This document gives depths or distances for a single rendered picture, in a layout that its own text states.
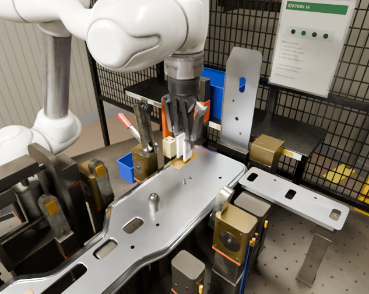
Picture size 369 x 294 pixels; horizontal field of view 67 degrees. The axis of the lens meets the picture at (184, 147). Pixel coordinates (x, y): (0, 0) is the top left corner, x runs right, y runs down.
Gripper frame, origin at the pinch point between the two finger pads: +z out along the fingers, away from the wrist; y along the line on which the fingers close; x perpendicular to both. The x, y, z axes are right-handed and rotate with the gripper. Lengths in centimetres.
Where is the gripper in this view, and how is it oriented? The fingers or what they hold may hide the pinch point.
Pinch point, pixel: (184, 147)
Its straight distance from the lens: 75.8
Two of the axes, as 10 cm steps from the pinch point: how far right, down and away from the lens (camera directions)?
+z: 0.1, 8.2, 5.7
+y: 7.8, 3.5, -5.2
